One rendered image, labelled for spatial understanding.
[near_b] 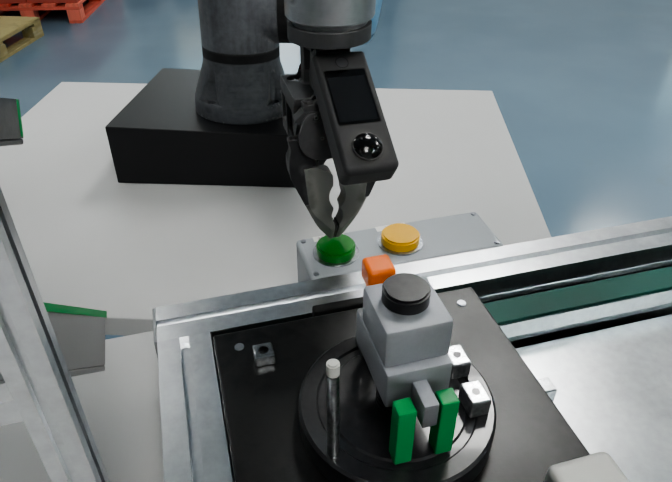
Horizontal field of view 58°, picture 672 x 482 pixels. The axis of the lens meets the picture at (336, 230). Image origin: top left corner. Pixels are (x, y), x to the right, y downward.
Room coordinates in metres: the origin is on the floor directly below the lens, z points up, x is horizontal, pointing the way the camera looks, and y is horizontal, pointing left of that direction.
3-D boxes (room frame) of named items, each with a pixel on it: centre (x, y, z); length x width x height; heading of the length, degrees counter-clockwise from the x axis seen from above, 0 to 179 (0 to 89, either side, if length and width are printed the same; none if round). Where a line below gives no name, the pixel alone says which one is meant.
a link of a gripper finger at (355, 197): (0.52, -0.01, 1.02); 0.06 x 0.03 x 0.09; 16
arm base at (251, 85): (0.90, 0.14, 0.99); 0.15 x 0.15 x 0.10
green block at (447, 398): (0.25, -0.07, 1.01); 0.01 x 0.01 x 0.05; 16
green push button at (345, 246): (0.50, 0.00, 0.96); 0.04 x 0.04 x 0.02
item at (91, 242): (0.85, 0.15, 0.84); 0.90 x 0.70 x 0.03; 87
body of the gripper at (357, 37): (0.52, 0.01, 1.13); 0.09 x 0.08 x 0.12; 16
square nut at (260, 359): (0.34, 0.06, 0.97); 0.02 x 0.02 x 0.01; 16
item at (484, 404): (0.28, -0.10, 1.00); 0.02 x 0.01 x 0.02; 16
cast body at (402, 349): (0.27, -0.05, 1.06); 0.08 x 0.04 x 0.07; 16
